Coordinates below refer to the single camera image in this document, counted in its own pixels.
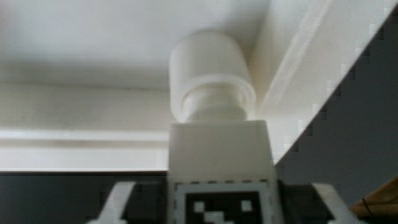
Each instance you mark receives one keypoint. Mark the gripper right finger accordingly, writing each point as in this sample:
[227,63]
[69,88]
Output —
[312,205]

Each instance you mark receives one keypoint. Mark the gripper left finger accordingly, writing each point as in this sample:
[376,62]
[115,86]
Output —
[133,204]

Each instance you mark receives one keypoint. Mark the white table leg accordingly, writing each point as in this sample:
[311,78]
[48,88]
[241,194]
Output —
[222,190]

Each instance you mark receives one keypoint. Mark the white square tabletop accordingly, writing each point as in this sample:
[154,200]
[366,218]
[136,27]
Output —
[83,72]

